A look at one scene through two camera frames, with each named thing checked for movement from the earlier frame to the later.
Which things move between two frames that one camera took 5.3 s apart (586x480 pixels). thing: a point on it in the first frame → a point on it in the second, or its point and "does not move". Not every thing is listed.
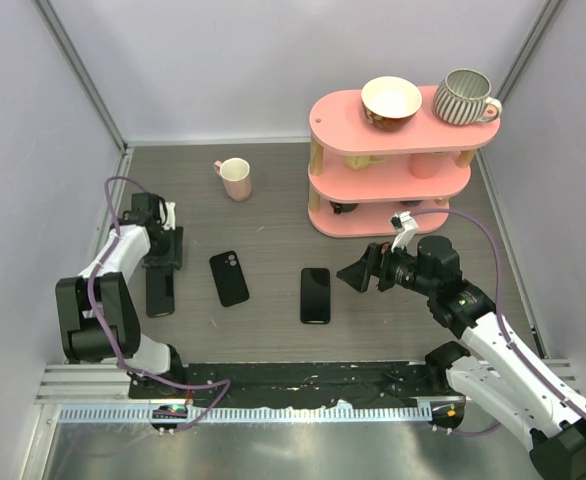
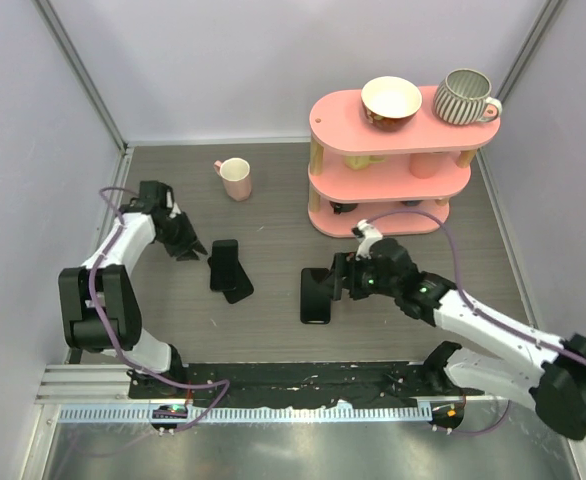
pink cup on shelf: x=424 y=165 does not move
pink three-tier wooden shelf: x=362 y=177 does not move
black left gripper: x=173 y=257 → x=183 y=251
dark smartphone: x=315 y=296 does not move
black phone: x=160 y=291 → x=224 y=264
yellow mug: x=362 y=162 does not move
